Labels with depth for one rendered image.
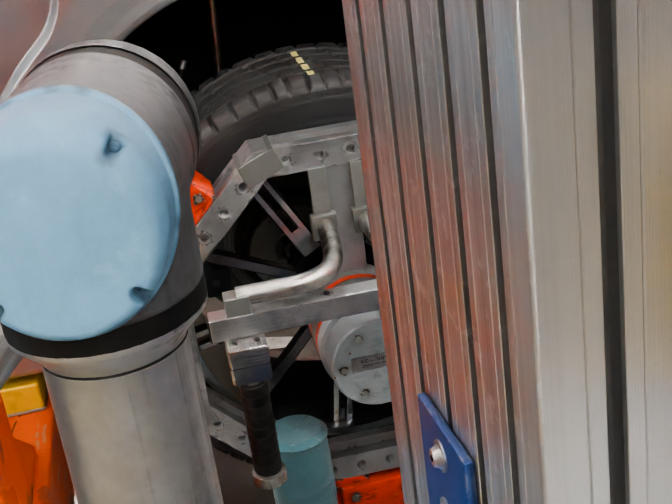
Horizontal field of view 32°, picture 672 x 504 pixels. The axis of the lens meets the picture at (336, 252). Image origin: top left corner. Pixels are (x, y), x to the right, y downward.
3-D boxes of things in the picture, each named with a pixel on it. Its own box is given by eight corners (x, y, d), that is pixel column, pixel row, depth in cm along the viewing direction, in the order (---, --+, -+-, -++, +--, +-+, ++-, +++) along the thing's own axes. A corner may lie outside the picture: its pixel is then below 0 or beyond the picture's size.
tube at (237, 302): (337, 234, 161) (327, 163, 157) (367, 292, 144) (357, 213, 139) (212, 259, 159) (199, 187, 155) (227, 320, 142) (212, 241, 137)
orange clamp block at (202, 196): (212, 180, 162) (158, 145, 159) (217, 199, 155) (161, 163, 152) (183, 219, 164) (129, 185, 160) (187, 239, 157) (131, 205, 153)
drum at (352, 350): (398, 329, 176) (388, 245, 170) (436, 398, 157) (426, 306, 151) (307, 347, 174) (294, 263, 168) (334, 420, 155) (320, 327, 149)
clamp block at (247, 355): (264, 346, 151) (258, 310, 149) (274, 380, 142) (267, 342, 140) (226, 354, 150) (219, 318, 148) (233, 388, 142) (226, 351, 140)
